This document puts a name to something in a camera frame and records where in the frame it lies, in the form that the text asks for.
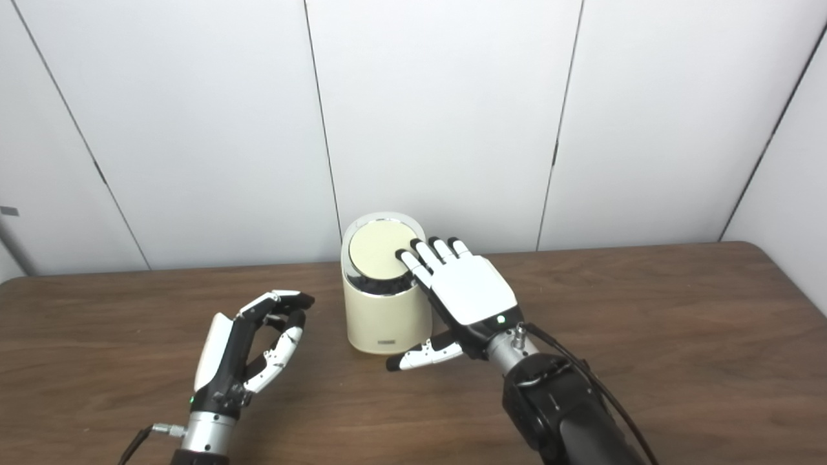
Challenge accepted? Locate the cream-colored lidded bin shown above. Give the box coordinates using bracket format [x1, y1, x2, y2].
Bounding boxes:
[341, 212, 434, 355]

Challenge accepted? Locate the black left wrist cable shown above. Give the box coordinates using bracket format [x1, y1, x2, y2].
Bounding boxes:
[118, 423, 188, 465]

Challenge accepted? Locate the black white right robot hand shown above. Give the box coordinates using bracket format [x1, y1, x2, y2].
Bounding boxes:
[386, 236, 525, 372]

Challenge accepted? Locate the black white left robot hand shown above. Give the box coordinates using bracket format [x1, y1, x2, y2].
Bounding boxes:
[189, 290, 315, 417]

